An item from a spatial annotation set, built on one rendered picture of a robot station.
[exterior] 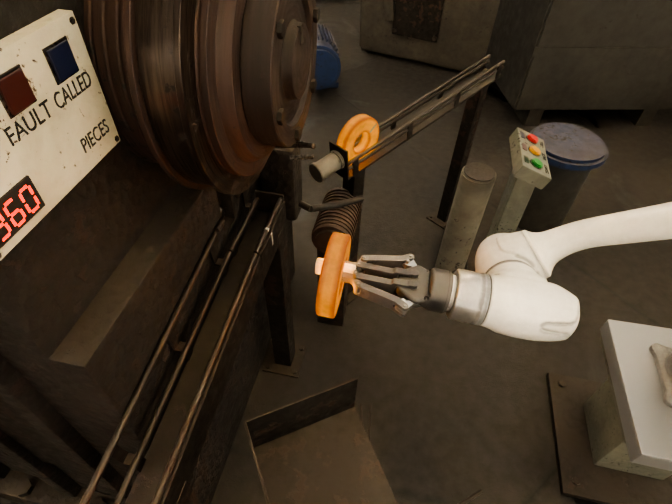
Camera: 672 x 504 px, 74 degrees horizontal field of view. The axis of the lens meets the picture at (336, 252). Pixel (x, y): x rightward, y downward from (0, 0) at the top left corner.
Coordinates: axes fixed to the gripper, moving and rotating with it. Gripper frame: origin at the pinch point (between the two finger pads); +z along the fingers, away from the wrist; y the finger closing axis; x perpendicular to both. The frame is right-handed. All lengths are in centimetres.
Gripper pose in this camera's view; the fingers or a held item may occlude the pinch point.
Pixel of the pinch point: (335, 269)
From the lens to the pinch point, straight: 79.1
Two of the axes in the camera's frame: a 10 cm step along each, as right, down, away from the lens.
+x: 0.7, -6.8, -7.3
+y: 2.0, -7.1, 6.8
